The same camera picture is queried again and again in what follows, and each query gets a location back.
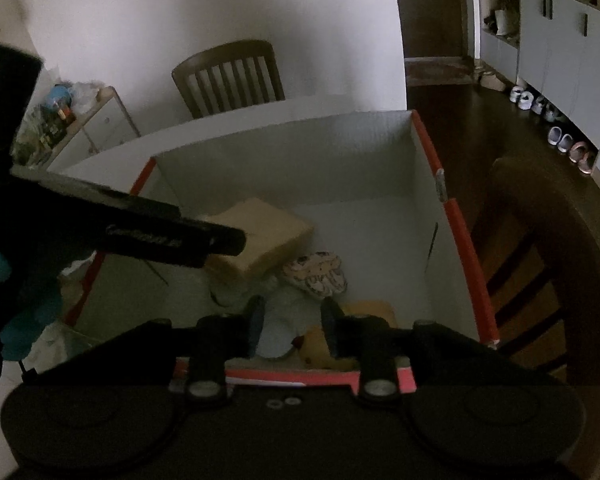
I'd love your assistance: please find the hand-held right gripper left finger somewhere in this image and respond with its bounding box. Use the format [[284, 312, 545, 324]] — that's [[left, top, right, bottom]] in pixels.
[[80, 295, 267, 403]]

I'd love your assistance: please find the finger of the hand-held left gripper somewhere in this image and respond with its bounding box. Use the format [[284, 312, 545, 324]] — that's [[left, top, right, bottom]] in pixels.
[[10, 166, 247, 269]]

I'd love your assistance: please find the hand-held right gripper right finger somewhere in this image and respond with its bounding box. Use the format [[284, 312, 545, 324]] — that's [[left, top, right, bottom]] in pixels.
[[320, 301, 511, 403]]

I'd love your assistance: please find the yellow spotted plush toy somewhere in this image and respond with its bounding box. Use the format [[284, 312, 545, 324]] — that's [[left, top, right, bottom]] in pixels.
[[292, 300, 397, 372]]

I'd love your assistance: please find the cream striped face doll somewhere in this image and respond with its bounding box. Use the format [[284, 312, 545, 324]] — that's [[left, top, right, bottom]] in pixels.
[[282, 251, 349, 301]]

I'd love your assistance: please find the tan sponge block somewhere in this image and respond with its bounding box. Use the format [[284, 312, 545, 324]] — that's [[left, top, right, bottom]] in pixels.
[[200, 197, 315, 284]]

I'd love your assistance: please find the red cardboard box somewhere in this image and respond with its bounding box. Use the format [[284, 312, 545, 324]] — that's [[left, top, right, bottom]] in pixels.
[[62, 109, 502, 396]]

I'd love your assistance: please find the person's left hand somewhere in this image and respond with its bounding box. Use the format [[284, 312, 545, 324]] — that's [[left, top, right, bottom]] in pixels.
[[0, 239, 64, 362]]

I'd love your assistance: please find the clear plastic bag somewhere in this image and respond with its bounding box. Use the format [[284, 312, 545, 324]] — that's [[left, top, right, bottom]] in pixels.
[[70, 81, 102, 112]]

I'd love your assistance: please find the white side cabinet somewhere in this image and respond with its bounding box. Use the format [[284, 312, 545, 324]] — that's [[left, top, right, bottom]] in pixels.
[[45, 87, 141, 171]]

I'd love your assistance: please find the dark wooden slatted chair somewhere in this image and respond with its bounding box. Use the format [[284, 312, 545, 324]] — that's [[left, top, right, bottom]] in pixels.
[[172, 40, 286, 120]]

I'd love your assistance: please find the brown curved-back wooden chair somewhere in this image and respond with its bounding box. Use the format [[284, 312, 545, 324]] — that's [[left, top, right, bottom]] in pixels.
[[472, 156, 600, 387]]

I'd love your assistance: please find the brown door mat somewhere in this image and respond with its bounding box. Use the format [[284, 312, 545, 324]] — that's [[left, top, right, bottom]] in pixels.
[[405, 57, 476, 86]]

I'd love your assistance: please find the row of shoes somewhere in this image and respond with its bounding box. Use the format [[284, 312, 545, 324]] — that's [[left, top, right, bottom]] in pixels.
[[509, 85, 599, 177]]

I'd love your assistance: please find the white jug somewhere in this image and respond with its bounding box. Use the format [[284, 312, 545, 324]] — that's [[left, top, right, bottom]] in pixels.
[[495, 7, 519, 36]]

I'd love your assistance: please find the white wall cabinet unit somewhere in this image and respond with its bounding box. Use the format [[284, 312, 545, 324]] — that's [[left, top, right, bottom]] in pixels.
[[480, 0, 600, 181]]

